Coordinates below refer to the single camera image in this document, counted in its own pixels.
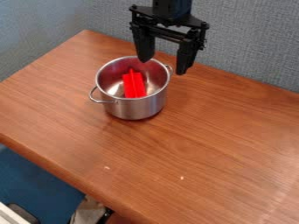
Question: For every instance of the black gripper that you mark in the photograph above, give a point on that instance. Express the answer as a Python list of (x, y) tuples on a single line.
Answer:
[(169, 21)]

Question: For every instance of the red plastic block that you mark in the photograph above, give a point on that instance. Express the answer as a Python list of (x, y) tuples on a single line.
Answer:
[(134, 84)]

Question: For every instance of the stainless steel pot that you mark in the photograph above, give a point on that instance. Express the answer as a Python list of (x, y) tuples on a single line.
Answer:
[(109, 91)]

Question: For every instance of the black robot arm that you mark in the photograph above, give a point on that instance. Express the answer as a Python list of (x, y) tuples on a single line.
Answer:
[(169, 20)]

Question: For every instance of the white object bottom left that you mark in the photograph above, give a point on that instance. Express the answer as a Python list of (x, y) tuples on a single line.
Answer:
[(9, 217)]

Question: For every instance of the grey cloth under table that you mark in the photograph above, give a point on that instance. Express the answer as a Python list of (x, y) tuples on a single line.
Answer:
[(89, 212)]

